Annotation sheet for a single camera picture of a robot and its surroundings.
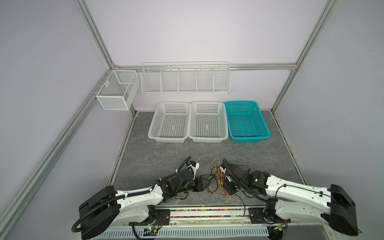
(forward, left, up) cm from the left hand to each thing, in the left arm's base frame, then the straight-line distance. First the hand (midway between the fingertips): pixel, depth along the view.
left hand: (207, 184), depth 77 cm
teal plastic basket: (+46, -34, -7) cm, 58 cm away
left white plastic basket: (+48, +22, -7) cm, 53 cm away
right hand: (-1, -9, -2) cm, 9 cm away
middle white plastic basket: (+48, -5, -6) cm, 48 cm away
